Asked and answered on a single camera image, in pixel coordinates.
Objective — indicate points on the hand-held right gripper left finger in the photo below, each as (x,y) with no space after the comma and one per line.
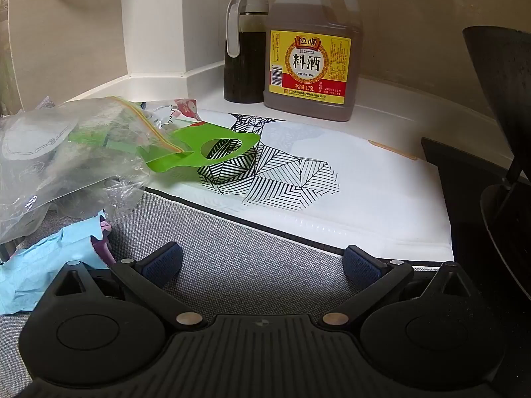
(166,259)

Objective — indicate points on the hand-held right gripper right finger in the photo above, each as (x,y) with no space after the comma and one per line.
(361,263)

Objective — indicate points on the purple wrapper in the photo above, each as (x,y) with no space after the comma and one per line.
(101,253)

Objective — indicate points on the clear plastic film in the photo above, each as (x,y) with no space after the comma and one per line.
(124,192)

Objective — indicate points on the green plastic bag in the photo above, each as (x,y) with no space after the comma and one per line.
(226,134)

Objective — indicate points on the clear zip bag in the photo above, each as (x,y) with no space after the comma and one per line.
(62,153)

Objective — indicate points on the white geometric print bag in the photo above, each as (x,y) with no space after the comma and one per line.
(373,199)

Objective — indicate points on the grey fabric mat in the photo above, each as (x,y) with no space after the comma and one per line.
(249,265)

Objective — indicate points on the floral printed wrapper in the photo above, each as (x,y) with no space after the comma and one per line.
(182,110)

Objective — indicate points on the brown liquid jug yellow label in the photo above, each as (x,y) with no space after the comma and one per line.
(311,105)

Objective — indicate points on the dark sauce dispenser bottle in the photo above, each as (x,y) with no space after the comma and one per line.
(244,70)

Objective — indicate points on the black wok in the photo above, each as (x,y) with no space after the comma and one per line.
(502,74)

